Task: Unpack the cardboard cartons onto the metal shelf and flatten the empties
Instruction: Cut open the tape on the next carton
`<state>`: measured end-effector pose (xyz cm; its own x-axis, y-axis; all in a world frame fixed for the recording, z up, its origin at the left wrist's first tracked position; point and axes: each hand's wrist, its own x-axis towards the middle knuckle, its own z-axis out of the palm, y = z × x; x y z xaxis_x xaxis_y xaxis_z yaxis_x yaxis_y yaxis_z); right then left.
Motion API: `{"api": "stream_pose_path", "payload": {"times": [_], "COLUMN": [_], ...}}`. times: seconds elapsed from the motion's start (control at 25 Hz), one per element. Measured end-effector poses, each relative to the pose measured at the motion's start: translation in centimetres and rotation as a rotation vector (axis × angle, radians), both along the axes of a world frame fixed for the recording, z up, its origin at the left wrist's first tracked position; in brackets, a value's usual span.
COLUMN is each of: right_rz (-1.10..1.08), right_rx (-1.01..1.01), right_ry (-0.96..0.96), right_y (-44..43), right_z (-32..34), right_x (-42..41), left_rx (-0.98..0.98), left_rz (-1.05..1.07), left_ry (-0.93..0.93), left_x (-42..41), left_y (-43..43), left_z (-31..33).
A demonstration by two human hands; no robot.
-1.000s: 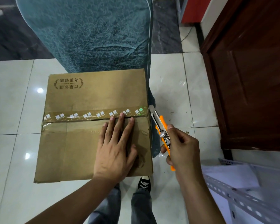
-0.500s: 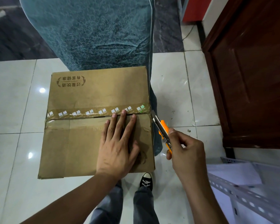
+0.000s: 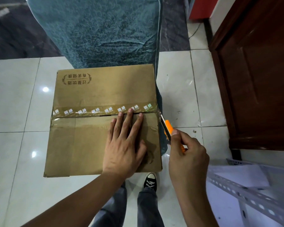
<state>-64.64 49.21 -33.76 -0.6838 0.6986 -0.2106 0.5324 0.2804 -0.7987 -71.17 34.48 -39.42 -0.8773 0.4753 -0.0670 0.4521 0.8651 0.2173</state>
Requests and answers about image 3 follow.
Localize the person's grey trouser legs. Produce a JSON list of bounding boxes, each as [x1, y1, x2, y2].
[[90, 182, 165, 227]]

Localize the dark wooden door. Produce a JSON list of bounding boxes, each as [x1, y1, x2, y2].
[[208, 0, 284, 152]]

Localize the small printed brown carton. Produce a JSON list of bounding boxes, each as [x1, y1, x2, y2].
[[44, 64, 164, 178]]

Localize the person's left forearm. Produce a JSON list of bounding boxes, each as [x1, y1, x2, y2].
[[21, 172, 126, 227]]

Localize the person's right forearm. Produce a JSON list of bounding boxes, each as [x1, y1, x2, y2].
[[174, 184, 219, 227]]

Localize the person's right hand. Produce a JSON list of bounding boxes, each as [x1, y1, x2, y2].
[[168, 129, 210, 192]]

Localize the teal fabric chair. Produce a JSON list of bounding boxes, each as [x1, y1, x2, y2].
[[28, 0, 162, 70]]

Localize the black and white sneaker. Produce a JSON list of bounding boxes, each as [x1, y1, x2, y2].
[[144, 173, 158, 191]]

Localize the white metal shelving rack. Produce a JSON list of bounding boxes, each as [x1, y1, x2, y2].
[[206, 157, 284, 227]]

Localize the orange utility knife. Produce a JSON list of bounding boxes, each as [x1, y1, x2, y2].
[[160, 113, 186, 154]]

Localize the person's left hand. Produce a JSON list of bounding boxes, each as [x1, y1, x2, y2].
[[102, 108, 147, 182]]

